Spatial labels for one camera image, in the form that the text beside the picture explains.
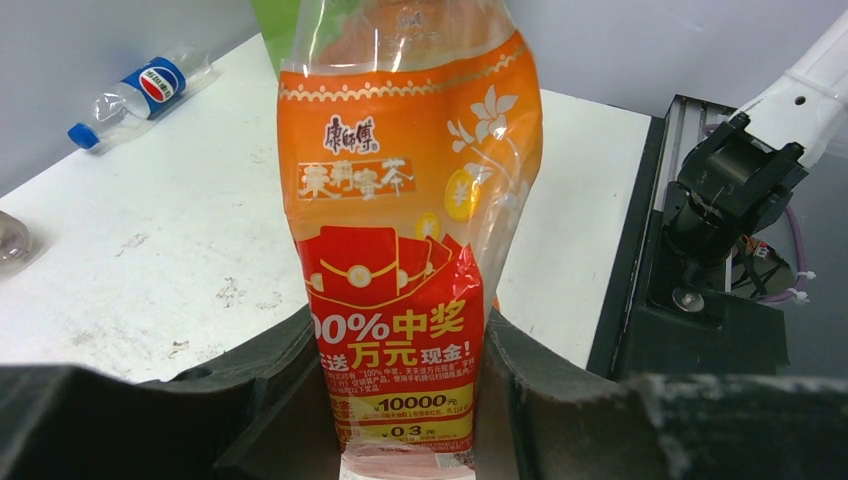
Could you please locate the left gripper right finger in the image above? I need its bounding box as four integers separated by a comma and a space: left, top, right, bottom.
475, 311, 847, 479

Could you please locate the far pepsi bottle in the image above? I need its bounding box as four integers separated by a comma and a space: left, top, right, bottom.
67, 43, 216, 154

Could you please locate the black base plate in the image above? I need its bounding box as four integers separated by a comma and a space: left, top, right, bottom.
586, 95, 788, 380

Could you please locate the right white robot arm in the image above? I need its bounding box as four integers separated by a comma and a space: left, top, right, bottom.
665, 15, 847, 267

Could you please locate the green plastic bin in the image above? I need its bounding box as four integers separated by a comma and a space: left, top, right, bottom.
250, 0, 372, 79

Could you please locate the orange bottle white cap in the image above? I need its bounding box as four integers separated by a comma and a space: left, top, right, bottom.
277, 1, 543, 479

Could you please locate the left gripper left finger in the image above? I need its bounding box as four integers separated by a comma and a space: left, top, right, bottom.
1, 308, 340, 479

